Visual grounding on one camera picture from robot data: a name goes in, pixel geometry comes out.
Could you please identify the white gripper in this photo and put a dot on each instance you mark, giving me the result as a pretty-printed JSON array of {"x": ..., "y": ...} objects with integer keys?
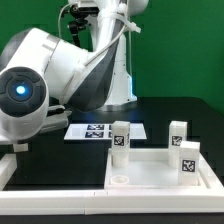
[{"x": 17, "y": 127}]

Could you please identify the white square tabletop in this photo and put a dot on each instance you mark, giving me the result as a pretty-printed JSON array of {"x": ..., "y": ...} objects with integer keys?
[{"x": 146, "y": 169}]

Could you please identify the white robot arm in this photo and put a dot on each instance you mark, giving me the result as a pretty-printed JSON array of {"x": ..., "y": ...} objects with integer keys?
[{"x": 41, "y": 73}]

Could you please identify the white U-shaped obstacle fence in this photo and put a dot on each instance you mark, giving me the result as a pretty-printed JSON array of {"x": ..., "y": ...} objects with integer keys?
[{"x": 111, "y": 201}]

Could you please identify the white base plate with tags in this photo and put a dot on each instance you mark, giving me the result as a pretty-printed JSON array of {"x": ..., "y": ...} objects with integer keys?
[{"x": 101, "y": 131}]

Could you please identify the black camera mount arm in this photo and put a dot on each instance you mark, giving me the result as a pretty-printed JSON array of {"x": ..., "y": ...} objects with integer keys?
[{"x": 80, "y": 21}]

